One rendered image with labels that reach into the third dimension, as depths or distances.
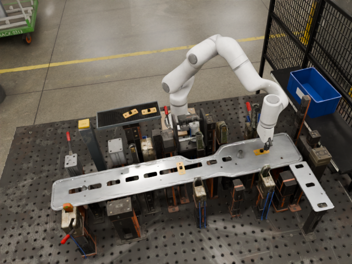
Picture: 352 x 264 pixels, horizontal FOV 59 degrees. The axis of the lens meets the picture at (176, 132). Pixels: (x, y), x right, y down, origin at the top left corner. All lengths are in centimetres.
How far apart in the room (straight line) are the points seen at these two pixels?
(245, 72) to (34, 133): 173
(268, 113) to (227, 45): 38
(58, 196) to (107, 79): 253
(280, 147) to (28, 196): 161
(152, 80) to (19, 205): 230
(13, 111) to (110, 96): 114
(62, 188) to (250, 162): 103
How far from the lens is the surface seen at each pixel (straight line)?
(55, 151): 242
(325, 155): 181
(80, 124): 185
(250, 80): 152
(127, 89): 386
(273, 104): 151
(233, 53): 151
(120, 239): 186
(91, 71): 432
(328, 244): 196
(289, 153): 184
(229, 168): 172
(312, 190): 173
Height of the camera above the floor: 239
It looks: 47 degrees down
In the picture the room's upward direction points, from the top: 6 degrees counter-clockwise
